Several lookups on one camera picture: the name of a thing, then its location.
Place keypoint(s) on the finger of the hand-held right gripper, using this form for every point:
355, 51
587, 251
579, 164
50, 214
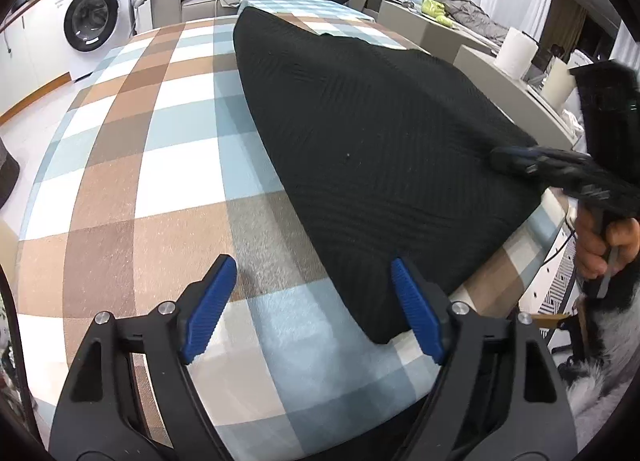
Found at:
515, 158

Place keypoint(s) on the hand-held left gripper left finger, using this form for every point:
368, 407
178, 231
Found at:
210, 311

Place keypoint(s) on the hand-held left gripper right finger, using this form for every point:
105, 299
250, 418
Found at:
417, 311

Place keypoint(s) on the black knit sweater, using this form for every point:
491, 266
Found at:
375, 141

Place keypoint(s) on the person's right forearm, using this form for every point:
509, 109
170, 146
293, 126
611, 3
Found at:
610, 326

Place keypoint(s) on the person's right hand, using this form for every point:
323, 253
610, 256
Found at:
587, 246

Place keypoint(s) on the white paper towel roll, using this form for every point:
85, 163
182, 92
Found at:
515, 53
557, 83

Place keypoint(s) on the large beige cabinet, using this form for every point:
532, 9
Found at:
530, 96

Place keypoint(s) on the brown curtain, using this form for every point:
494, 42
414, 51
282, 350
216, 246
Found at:
570, 26

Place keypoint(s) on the grey quilted garment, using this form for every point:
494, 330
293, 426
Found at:
475, 18

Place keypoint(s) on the brown blue plaid blanket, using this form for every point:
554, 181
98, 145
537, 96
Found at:
150, 166

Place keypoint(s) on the yellow-green toy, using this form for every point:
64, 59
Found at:
432, 8

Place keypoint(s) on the teal plaid cloth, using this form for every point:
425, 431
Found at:
310, 6

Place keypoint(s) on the white washing machine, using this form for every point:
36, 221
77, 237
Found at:
90, 21

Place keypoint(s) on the white kitchen base cabinets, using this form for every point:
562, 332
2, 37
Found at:
30, 51

